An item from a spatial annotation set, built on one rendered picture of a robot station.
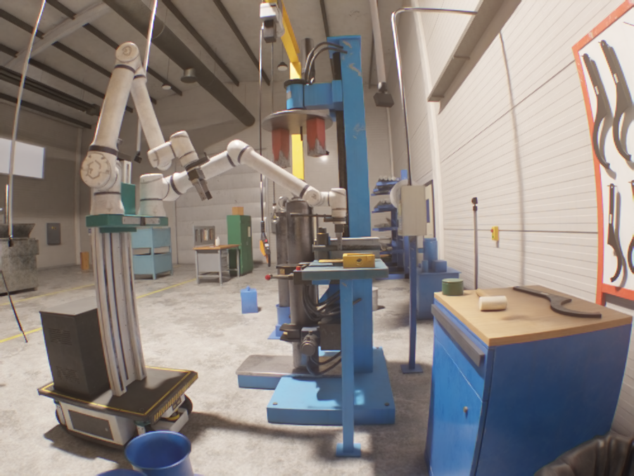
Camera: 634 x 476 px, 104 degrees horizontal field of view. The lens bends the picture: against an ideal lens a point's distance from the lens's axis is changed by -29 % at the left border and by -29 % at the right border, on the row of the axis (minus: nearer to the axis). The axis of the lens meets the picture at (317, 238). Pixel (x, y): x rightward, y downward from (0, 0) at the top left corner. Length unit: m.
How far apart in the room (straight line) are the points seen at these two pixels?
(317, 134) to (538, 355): 2.10
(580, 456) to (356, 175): 2.24
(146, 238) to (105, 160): 8.66
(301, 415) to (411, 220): 1.66
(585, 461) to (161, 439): 1.61
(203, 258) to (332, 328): 6.55
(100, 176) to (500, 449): 1.89
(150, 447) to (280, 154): 2.25
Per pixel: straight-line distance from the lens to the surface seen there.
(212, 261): 8.60
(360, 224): 2.58
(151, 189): 2.26
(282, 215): 3.99
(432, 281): 4.65
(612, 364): 1.33
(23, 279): 9.68
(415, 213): 2.80
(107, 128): 1.76
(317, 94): 2.84
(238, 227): 9.90
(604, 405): 1.40
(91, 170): 1.70
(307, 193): 1.86
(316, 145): 2.60
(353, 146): 2.65
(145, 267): 10.38
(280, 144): 2.86
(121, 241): 2.28
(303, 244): 2.61
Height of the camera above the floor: 1.26
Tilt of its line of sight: 1 degrees down
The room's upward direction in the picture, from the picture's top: 2 degrees counter-clockwise
